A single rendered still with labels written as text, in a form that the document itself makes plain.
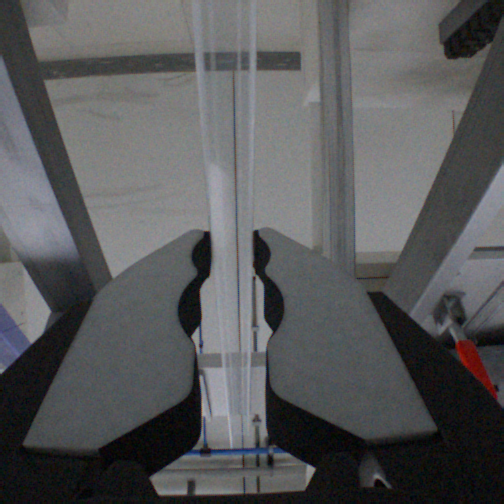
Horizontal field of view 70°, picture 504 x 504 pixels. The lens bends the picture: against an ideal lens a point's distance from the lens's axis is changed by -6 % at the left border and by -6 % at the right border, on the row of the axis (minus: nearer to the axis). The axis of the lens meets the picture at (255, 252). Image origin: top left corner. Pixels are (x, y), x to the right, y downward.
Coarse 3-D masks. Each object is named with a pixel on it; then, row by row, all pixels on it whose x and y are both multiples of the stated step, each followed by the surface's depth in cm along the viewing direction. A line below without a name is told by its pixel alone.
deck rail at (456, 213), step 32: (480, 96) 24; (480, 128) 24; (448, 160) 29; (480, 160) 24; (448, 192) 29; (480, 192) 25; (416, 224) 35; (448, 224) 29; (480, 224) 26; (416, 256) 35; (448, 256) 29; (384, 288) 43; (416, 288) 35; (416, 320) 37
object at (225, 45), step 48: (192, 0) 7; (240, 0) 7; (240, 48) 8; (240, 96) 9; (240, 144) 10; (240, 192) 11; (240, 240) 12; (240, 288) 14; (240, 336) 16; (240, 384) 20; (240, 432) 25
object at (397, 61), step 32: (352, 0) 50; (384, 0) 49; (416, 0) 49; (448, 0) 48; (352, 32) 59; (384, 32) 58; (416, 32) 58; (352, 64) 71; (384, 64) 71; (416, 64) 70; (448, 64) 70; (480, 64) 69; (352, 96) 89; (384, 96) 89; (416, 96) 88; (448, 96) 88
